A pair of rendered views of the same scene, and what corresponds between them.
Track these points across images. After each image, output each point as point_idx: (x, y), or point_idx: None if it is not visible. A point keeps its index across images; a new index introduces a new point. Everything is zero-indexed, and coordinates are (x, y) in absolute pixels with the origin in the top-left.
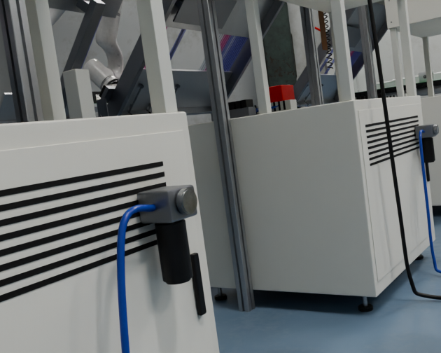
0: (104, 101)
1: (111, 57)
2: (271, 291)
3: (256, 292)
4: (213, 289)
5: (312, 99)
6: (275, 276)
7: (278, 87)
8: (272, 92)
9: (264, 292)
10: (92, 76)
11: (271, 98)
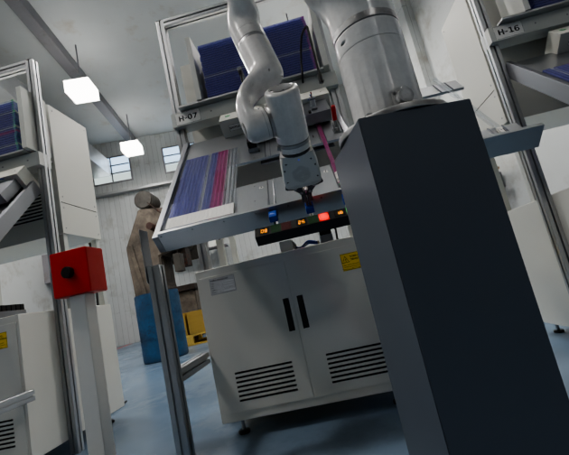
0: None
1: (255, 97)
2: (365, 396)
3: (372, 399)
4: (379, 416)
5: (209, 262)
6: None
7: (100, 250)
8: (95, 254)
9: (370, 396)
10: (303, 113)
11: (94, 263)
